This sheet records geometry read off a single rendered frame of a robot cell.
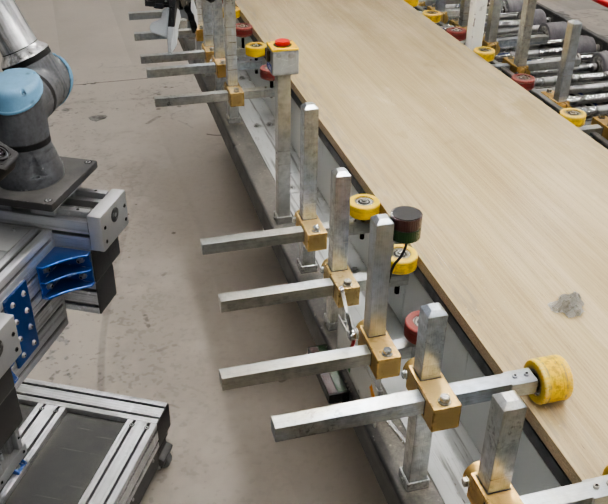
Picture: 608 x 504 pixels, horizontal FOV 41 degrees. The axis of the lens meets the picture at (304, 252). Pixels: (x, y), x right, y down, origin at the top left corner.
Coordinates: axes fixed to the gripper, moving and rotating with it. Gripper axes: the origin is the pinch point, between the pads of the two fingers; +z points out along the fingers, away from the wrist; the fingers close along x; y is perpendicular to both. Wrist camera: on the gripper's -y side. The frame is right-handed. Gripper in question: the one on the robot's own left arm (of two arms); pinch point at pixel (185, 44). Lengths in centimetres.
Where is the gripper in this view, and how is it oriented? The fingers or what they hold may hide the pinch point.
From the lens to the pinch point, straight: 183.6
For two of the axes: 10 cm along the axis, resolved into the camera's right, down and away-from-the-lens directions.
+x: -2.3, 5.2, -8.2
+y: -9.7, -1.3, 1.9
